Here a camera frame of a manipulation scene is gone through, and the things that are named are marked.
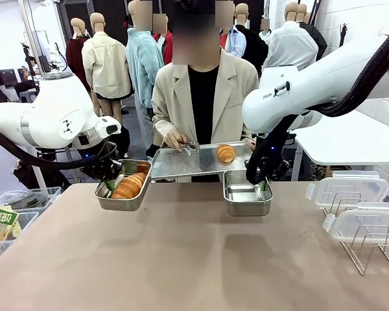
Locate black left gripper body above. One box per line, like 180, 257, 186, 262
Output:
79, 149, 124, 181

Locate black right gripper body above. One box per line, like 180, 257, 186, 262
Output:
257, 151, 295, 183

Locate rectangular stainless steel container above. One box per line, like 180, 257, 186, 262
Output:
95, 159, 152, 212
222, 170, 274, 217

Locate golden croissant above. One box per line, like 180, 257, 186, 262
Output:
112, 171, 147, 200
217, 144, 236, 163

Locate perforated steel tray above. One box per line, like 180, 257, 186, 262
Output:
148, 141, 257, 183

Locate clear plastic snap lid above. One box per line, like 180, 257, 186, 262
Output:
323, 202, 389, 242
305, 170, 389, 208

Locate steel tongs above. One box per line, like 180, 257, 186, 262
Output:
177, 140, 201, 153

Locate person's right forearm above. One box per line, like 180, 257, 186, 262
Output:
152, 113, 182, 143

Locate person's right hand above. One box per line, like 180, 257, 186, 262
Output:
161, 128, 188, 152

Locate clear plastic bin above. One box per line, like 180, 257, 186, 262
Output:
0, 210, 40, 260
0, 187, 62, 214

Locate mannequin in cream jacket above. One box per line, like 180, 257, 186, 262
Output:
81, 12, 133, 119

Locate person in beige jacket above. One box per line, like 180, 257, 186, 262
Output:
151, 0, 259, 183

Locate seated background person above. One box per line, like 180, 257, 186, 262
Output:
14, 56, 40, 98

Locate green snack bag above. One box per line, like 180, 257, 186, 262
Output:
0, 205, 23, 243

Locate mannequin in maroon top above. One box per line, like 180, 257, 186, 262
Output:
65, 17, 93, 95

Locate mannequin in black jacket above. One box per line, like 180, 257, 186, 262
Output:
235, 3, 269, 78

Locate mannequin in white shirt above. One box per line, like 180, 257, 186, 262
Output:
265, 1, 319, 71

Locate mannequin in blue shirt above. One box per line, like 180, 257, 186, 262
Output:
220, 25, 247, 59

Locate mannequin in dark top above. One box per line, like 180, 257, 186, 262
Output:
298, 3, 328, 62

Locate mannequin in red jacket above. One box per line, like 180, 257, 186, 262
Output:
152, 14, 174, 65

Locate black tripod stand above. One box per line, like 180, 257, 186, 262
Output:
338, 23, 349, 47

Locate black left arm cable sleeve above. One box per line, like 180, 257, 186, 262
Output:
0, 119, 117, 171

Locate black arm cable sleeve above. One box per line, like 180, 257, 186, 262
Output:
0, 119, 117, 171
245, 30, 389, 186

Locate steel wire rack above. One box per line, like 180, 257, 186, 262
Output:
320, 190, 389, 277

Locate black right arm cable sleeve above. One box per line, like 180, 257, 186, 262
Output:
245, 30, 389, 186

